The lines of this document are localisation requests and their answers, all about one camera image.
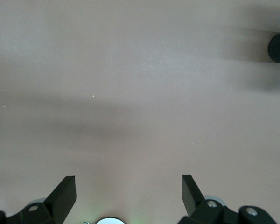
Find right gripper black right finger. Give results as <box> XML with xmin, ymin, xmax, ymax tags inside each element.
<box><xmin>178</xmin><ymin>174</ymin><xmax>280</xmax><ymax>224</ymax></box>

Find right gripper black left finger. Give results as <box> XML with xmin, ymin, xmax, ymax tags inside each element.
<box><xmin>0</xmin><ymin>175</ymin><xmax>77</xmax><ymax>224</ymax></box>

